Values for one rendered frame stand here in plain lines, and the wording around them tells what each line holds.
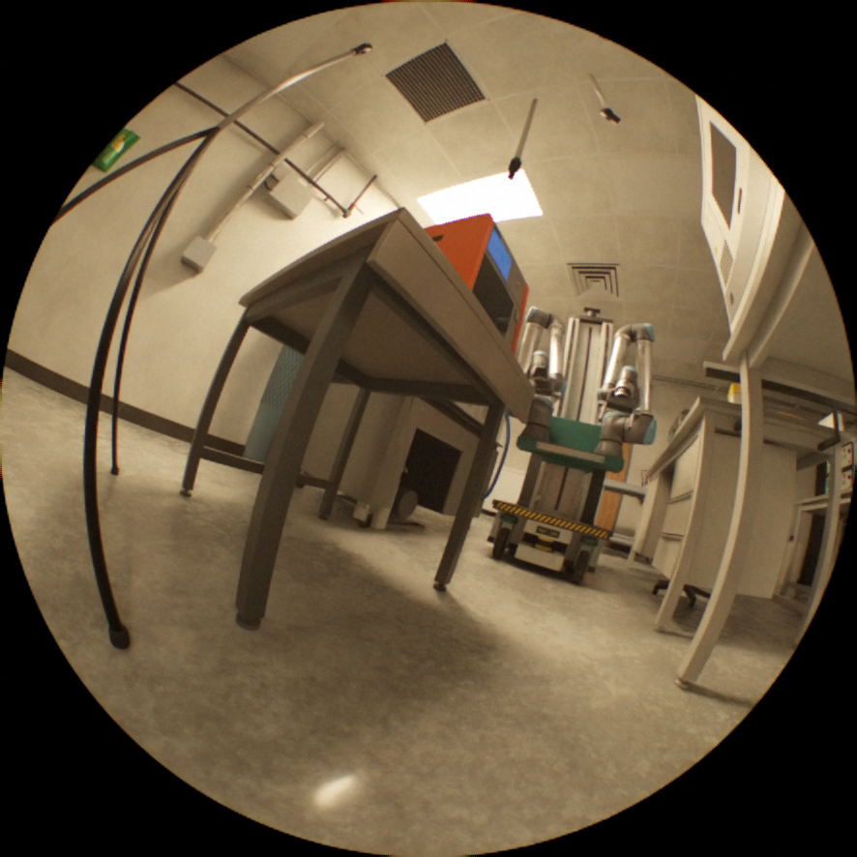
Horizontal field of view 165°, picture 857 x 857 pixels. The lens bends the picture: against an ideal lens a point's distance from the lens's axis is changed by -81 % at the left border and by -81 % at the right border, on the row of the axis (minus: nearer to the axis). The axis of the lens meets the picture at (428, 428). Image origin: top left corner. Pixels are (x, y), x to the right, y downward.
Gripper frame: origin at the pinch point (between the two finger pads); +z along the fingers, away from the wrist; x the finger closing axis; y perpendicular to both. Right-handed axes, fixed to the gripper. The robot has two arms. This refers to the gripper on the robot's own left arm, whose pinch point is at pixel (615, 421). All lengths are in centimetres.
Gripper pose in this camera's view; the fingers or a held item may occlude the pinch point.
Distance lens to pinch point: 131.0
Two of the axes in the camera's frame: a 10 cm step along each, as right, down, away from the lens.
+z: -5.8, 7.2, -3.8
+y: -3.5, -6.4, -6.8
